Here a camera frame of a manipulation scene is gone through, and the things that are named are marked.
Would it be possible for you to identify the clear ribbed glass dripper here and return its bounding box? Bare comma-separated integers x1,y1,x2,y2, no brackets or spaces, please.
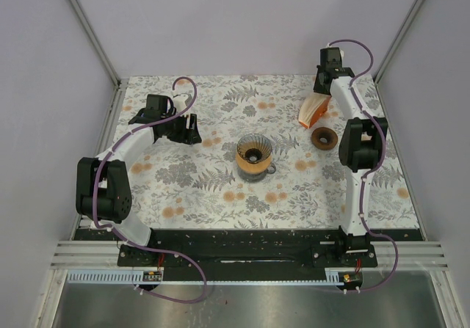
236,134,272,173

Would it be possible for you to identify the white slotted cable duct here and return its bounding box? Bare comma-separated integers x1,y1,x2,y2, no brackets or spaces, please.
67,269,344,288

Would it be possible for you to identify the light wooden dripper ring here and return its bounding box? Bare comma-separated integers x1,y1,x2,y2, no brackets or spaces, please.
234,150,273,175

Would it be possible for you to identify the purple cable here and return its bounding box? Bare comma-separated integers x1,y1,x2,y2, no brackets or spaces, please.
326,38,400,295
91,76,209,304

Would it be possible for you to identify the dark wooden ring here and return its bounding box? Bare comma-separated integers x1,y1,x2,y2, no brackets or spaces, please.
311,126,339,150

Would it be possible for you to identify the floral patterned table mat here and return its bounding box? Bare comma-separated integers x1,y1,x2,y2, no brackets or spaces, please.
90,73,422,230

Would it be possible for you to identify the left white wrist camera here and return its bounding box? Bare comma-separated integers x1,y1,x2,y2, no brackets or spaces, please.
172,93,193,116

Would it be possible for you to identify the glass coffee server carafe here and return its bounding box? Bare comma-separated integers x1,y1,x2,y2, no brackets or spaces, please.
237,164,276,183

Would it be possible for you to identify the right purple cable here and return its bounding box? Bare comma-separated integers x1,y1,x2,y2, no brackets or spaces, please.
326,38,400,295

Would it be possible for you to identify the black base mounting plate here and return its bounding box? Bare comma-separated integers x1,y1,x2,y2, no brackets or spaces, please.
117,230,377,282

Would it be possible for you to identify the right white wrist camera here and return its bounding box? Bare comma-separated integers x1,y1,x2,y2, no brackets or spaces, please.
326,43,345,60

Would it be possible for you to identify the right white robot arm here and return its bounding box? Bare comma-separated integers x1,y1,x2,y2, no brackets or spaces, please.
314,47,388,268

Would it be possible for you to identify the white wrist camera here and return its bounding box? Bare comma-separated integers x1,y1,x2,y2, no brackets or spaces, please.
326,43,345,60
172,93,193,116

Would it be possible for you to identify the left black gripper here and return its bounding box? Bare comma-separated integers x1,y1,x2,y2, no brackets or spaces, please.
161,109,201,145

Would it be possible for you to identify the paper coffee filter pack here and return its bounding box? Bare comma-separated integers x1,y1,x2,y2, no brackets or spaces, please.
298,92,331,128

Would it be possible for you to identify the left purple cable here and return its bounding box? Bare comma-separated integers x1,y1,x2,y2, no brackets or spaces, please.
91,76,209,304

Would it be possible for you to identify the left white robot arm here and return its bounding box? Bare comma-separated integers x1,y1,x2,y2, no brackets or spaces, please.
76,95,202,266

